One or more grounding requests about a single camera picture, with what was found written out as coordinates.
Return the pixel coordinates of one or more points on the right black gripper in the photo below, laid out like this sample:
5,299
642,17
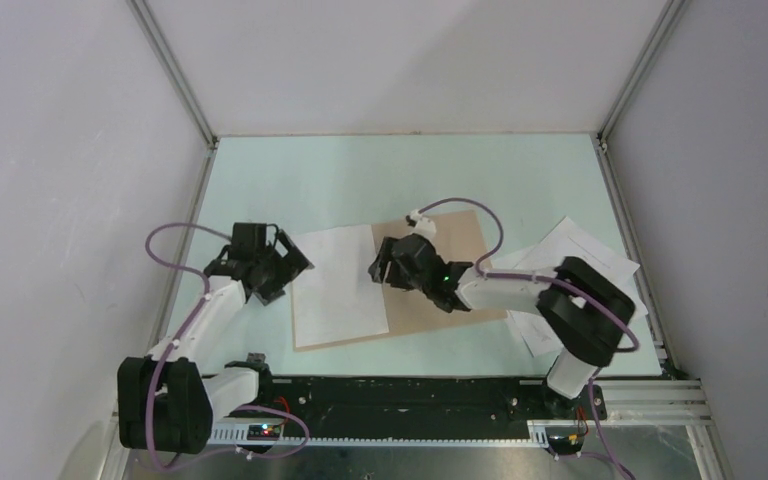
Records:
379,267

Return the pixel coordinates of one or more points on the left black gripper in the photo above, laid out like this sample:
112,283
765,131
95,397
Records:
292,264

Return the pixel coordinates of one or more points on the white paper sheet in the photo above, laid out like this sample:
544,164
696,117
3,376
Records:
336,301

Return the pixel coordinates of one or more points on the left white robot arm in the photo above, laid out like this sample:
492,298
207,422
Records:
192,358

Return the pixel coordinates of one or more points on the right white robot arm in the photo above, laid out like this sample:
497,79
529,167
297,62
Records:
587,349

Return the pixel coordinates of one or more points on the printed paper sheet stack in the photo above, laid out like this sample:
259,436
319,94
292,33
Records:
570,252

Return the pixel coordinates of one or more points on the left circuit board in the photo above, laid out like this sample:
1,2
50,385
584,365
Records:
263,432

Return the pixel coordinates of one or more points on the circuit board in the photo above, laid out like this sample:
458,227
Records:
565,445
263,432

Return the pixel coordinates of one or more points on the right circuit board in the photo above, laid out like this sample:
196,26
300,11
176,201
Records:
565,445

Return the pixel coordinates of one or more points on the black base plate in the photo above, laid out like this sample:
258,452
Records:
421,409

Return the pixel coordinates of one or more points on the aluminium frame rail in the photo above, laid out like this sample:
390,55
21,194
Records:
628,402

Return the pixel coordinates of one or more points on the left corner aluminium post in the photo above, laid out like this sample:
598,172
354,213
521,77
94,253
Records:
163,51

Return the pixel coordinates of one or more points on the corner aluminium post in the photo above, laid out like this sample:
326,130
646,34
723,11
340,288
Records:
163,51
667,21

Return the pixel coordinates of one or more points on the right corner aluminium post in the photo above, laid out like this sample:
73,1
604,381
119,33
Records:
667,21

